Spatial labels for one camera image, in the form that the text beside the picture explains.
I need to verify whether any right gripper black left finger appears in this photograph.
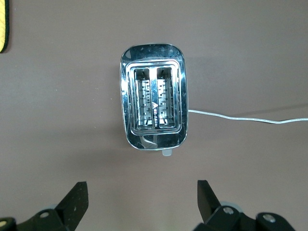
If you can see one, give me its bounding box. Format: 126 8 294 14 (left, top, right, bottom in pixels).
0 181 89 231

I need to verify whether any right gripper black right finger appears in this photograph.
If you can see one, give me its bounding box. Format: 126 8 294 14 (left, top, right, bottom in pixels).
193 180 296 231

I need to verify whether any chrome two-slot toaster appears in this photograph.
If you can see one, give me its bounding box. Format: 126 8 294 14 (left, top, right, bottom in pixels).
119 42 189 157

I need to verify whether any yellow quilted oven mitt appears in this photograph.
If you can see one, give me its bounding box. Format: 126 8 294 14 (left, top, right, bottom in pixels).
0 0 10 54

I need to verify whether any white toaster power cable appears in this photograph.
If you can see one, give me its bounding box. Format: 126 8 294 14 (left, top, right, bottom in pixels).
187 109 308 125

